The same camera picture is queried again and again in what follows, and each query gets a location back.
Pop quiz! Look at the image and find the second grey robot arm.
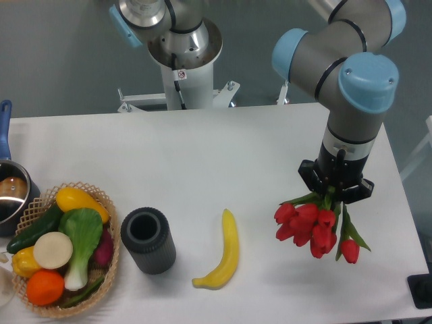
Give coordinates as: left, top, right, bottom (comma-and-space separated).
109, 0, 203, 48

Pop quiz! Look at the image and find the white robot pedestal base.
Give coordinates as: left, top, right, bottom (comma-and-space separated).
117, 18, 240, 113

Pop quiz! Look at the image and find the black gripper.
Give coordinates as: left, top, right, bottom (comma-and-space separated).
298, 141, 375, 204

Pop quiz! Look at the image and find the orange toy fruit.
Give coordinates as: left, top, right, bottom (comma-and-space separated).
26, 269, 64, 306

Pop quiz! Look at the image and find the black device at edge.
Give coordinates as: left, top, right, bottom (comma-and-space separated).
407, 273, 431, 309

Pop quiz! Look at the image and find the yellow toy squash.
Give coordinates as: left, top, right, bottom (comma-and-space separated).
55, 187, 110, 224

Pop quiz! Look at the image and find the green toy bean pod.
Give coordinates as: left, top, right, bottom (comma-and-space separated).
59, 277, 105, 308

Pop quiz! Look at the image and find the green toy bok choy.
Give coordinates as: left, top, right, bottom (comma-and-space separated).
59, 208, 103, 291

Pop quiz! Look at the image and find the yellow toy bell pepper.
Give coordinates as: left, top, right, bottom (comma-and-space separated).
11, 246, 42, 278

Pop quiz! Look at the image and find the woven wicker basket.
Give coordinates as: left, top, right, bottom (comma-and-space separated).
12, 182, 120, 319

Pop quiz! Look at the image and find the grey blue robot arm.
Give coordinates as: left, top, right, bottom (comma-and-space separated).
271, 0, 406, 204

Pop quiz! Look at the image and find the blue handled saucepan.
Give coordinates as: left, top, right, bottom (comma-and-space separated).
1, 100, 40, 237

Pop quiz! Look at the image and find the red tulip bouquet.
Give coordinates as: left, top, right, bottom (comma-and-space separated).
274, 187, 370, 264

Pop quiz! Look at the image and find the purple toy sweet potato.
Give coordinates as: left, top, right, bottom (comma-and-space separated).
92, 228, 113, 267

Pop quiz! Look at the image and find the white round toy slice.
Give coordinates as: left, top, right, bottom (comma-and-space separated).
33, 232, 73, 269

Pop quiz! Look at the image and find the dark grey ribbed vase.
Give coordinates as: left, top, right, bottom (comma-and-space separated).
121, 207, 176, 275

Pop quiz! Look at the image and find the yellow toy banana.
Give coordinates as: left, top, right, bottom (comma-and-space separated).
192, 209, 240, 290

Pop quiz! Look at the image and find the green toy cucumber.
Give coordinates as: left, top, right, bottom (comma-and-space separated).
6, 203, 63, 254

